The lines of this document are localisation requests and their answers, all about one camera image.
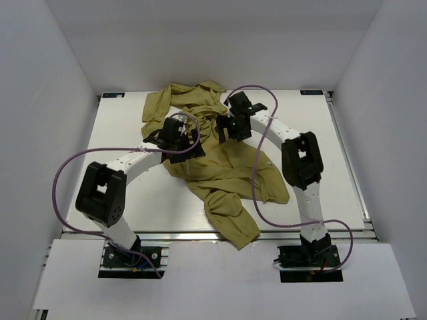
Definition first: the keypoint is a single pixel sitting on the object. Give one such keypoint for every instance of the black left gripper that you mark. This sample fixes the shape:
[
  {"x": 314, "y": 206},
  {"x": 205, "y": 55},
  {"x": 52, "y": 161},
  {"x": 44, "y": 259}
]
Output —
[{"x": 195, "y": 152}]

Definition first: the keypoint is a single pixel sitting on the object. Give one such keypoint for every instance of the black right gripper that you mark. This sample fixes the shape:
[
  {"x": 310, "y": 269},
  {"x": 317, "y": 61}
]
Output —
[{"x": 224, "y": 121}]

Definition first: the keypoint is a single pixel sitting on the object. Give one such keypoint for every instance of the olive green jacket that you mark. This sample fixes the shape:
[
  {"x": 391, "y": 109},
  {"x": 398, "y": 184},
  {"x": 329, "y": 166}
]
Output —
[{"x": 228, "y": 173}]

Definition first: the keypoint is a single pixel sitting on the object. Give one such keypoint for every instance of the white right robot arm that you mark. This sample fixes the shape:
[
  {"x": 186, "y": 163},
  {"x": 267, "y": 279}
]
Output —
[{"x": 302, "y": 163}]

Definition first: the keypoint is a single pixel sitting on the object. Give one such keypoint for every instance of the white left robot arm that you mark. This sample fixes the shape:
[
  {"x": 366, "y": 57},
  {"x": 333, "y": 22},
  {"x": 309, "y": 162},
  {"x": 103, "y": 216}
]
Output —
[{"x": 101, "y": 197}]

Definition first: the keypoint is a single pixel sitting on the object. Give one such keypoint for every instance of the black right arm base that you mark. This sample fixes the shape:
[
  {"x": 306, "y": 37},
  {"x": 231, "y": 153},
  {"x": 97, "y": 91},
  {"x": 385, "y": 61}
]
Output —
[{"x": 310, "y": 262}]

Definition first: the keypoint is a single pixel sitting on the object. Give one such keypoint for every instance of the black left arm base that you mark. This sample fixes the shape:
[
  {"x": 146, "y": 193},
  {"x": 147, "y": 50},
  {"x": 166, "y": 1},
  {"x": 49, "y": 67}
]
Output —
[{"x": 117, "y": 264}]

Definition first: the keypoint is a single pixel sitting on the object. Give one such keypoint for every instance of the blue label sticker right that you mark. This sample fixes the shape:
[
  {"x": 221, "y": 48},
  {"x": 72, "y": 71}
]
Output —
[{"x": 311, "y": 92}]

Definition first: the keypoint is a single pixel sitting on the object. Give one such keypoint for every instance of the blue label sticker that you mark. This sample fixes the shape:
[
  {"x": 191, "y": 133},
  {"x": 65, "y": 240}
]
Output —
[
  {"x": 116, "y": 95},
  {"x": 311, "y": 92}
]

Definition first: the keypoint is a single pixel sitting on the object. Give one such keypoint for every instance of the blue label sticker left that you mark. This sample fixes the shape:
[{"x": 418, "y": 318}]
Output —
[{"x": 116, "y": 95}]

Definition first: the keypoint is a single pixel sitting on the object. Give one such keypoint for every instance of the aluminium table edge rail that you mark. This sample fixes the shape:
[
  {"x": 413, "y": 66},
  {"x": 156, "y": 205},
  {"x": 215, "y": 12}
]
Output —
[{"x": 361, "y": 235}]

